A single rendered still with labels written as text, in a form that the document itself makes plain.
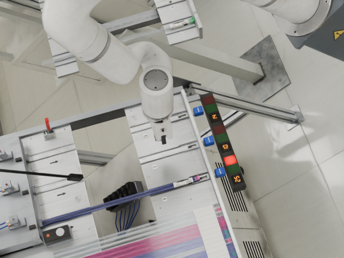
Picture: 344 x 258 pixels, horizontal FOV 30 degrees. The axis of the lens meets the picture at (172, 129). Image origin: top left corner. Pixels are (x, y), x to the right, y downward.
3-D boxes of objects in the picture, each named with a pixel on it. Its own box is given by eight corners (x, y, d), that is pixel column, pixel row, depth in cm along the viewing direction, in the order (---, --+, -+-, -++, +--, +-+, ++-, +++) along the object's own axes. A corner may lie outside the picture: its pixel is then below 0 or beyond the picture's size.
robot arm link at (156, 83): (142, 87, 172) (141, 118, 168) (139, 61, 160) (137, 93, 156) (173, 88, 172) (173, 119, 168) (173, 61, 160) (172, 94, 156)
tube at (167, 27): (193, 19, 209) (193, 17, 208) (194, 23, 208) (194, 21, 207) (42, 63, 206) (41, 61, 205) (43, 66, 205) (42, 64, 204)
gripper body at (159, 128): (176, 121, 170) (176, 138, 180) (166, 88, 174) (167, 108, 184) (149, 128, 169) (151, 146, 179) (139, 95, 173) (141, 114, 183)
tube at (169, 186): (198, 176, 196) (198, 175, 195) (199, 180, 195) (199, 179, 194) (36, 223, 191) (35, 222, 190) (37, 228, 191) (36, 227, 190)
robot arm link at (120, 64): (80, 7, 151) (151, 66, 174) (74, 65, 144) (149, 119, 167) (111, -5, 147) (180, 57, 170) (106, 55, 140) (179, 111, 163)
